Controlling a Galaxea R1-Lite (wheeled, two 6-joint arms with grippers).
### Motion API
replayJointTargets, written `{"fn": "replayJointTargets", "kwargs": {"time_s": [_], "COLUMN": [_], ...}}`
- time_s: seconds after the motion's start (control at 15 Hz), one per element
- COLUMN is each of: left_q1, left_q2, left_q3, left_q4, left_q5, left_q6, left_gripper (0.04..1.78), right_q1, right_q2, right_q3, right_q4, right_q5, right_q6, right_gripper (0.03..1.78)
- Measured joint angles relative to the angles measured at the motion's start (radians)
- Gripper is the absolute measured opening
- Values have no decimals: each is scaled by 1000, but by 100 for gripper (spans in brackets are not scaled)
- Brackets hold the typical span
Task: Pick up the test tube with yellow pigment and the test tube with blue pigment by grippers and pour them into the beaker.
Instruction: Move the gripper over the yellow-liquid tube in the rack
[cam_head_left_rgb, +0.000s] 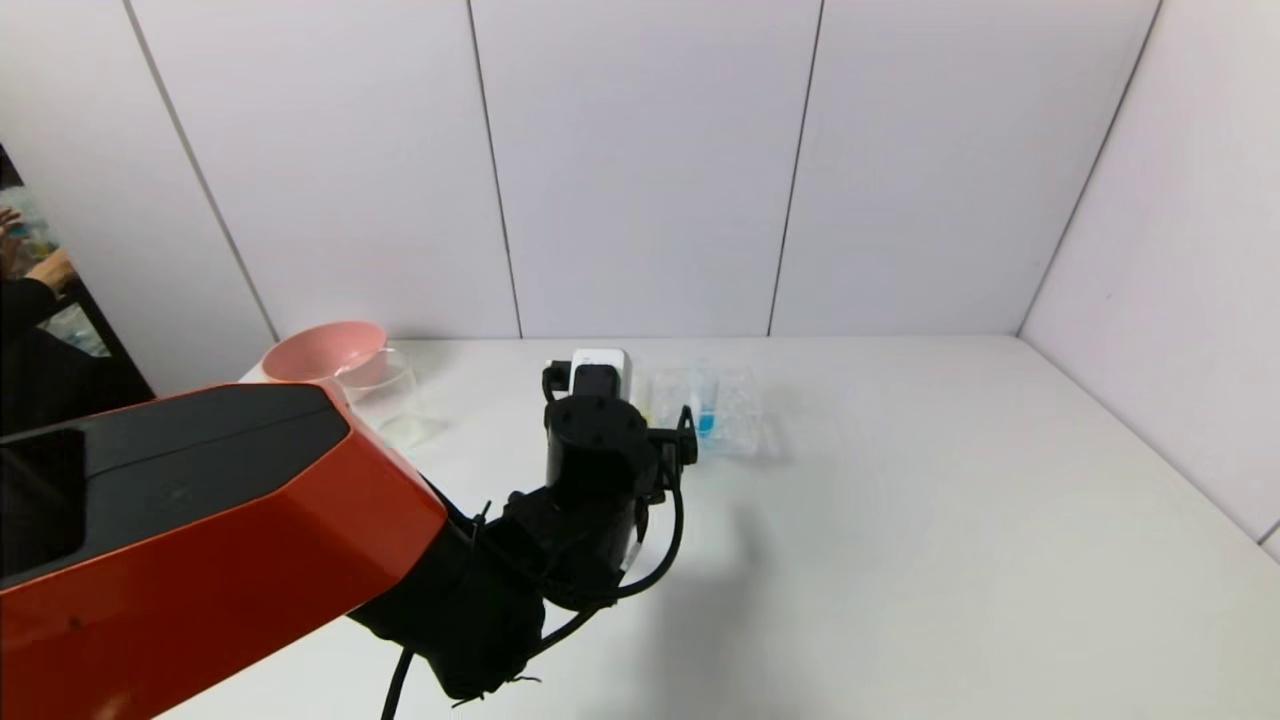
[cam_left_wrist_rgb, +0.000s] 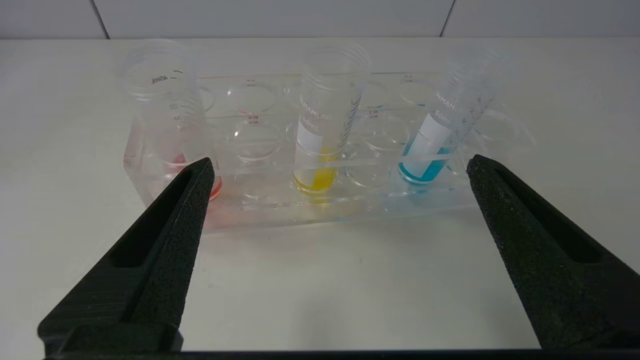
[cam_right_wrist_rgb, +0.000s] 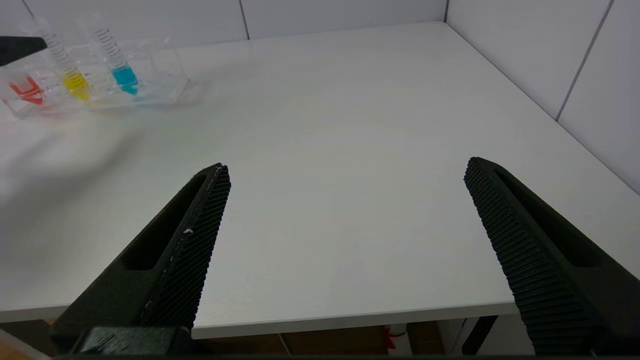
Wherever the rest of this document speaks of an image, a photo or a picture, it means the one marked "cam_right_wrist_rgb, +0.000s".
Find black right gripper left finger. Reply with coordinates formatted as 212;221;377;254
50;162;232;353

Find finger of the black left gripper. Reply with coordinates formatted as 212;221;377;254
0;36;49;67

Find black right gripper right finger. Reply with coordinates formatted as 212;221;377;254
463;156;640;357

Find test tube with yellow pigment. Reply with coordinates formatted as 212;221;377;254
34;17;92;102

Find test tube with red pigment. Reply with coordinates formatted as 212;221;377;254
7;60;47;107

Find test tube with blue pigment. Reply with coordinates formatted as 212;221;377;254
80;14;141;97

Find clear acrylic test tube rack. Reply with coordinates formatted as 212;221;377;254
0;37;190;120

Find black table leg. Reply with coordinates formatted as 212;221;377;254
460;315;500;356

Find red and white object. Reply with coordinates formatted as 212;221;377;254
383;324;412;354

